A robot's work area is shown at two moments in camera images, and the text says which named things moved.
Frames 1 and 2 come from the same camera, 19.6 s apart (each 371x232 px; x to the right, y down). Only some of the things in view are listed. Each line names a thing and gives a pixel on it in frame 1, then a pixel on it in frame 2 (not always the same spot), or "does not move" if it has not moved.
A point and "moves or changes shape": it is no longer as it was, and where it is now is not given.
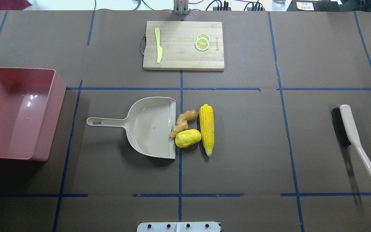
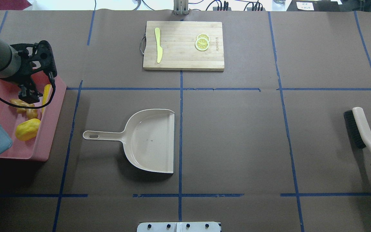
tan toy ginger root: x=182 y=124 → x=31 y=113
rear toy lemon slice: x=203 y=35 does not move
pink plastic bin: x=19 y=110 does not move
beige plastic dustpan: x=150 y=125 moves or changes shape
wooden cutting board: x=177 y=40 does not move
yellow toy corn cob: x=206 y=115 → x=47 y=89
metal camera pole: x=180 y=7 does not move
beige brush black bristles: x=348 y=135 → x=355 y=120
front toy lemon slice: x=202 y=44 does not move
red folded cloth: x=4 y=4 does not move
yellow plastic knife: x=159 y=49 does not move
